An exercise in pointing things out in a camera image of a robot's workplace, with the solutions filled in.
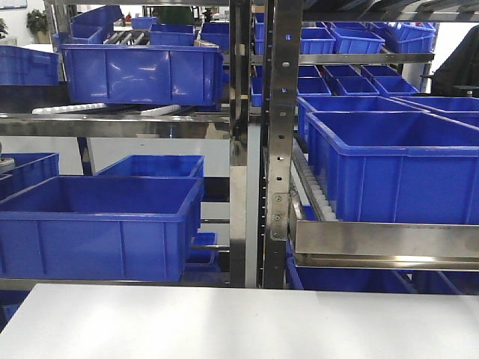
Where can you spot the white roller track right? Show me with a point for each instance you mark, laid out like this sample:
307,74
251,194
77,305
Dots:
314,193

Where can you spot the blue bin behind right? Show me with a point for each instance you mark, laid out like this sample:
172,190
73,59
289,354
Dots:
308,104

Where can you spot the blue bin behind lower left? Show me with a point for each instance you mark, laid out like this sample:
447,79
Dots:
156,166

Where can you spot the large blue bin lower left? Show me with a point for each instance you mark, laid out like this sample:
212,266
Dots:
101,228

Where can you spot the large blue bin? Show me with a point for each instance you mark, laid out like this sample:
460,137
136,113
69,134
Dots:
101,228
404,167

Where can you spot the large blue bin right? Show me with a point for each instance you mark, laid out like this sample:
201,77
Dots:
404,167

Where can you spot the blue bin upper left shelf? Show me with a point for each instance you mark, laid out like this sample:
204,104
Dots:
145,75

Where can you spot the blue bin far left lower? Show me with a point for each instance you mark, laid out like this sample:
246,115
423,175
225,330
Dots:
23,170

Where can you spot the steel shelf beam left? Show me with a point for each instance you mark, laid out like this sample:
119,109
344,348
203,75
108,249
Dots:
208,126

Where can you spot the blue crate far left upper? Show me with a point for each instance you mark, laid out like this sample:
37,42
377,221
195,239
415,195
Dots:
20,66

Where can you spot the steel shelf front rail right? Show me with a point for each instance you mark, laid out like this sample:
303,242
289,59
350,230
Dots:
361,245

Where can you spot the steel rack upright post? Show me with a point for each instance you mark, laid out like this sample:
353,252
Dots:
280,72

